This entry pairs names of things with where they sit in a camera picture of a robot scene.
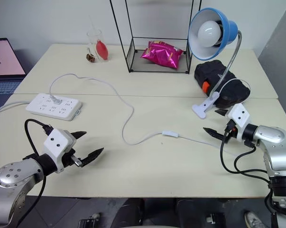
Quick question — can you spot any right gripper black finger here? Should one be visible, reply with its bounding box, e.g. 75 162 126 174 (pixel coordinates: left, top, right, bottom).
214 108 230 117
202 127 227 143

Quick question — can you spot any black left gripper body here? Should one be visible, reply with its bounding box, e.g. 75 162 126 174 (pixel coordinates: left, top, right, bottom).
61 148 83 168

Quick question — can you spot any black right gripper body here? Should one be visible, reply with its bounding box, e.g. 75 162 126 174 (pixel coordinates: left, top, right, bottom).
224 119 240 143

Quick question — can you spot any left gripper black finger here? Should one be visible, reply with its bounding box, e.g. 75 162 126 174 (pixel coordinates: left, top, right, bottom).
70 131 87 141
80 147 105 167

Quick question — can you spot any blue clip desk lamp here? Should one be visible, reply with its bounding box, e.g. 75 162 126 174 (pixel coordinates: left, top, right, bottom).
187 7 243 119

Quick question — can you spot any black pack with orange latch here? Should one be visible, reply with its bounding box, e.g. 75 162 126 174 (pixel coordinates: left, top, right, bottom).
194 59 251 107

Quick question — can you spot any white power strip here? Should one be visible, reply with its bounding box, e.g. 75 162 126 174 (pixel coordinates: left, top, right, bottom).
25 93 83 122

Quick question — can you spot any dark rounded shape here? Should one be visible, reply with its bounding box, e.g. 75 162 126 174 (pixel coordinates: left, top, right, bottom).
175 198 206 228
114 198 146 228

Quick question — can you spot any small brown dried item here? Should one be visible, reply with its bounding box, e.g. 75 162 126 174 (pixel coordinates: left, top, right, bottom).
86 47 97 63

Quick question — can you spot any pink foil snack bag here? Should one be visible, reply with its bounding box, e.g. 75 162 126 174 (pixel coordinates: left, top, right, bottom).
140 40 185 70

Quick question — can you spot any white shoe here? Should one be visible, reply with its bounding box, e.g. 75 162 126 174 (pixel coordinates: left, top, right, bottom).
244 210 261 228

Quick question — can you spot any red rubber bulb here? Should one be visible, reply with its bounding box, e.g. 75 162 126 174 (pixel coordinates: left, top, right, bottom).
95 40 110 62

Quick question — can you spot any clear drinking glass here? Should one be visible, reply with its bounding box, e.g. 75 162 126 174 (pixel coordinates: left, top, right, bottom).
86 29 111 63

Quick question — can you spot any open laptop computer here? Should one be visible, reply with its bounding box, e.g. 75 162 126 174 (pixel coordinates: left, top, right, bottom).
0 38 28 112

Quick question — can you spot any clear thin stirring stick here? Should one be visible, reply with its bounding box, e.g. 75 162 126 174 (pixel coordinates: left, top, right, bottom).
89 15 99 45

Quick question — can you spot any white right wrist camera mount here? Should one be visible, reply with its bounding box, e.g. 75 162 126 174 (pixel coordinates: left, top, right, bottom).
227 103 251 143

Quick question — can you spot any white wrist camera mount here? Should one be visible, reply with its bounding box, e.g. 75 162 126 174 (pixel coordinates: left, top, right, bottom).
227 103 251 143
42 129 77 173

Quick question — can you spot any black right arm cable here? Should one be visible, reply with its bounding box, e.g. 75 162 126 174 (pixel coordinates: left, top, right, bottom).
219 120 273 182

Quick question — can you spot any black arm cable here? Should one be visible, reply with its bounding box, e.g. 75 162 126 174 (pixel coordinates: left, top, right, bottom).
219 120 273 182
23 118 54 225

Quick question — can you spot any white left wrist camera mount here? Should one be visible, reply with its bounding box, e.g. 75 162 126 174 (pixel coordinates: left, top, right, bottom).
42 129 77 173

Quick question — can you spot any white inline cord switch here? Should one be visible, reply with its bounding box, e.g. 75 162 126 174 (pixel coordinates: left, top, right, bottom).
161 130 181 138

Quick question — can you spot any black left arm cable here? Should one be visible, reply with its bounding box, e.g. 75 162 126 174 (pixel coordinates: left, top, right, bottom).
23 118 54 225

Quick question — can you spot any white power strip cable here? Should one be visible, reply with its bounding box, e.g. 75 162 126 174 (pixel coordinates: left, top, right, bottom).
0 100 31 115

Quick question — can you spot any black wire frame rack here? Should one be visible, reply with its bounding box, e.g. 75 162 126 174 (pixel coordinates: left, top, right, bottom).
109 0 203 75

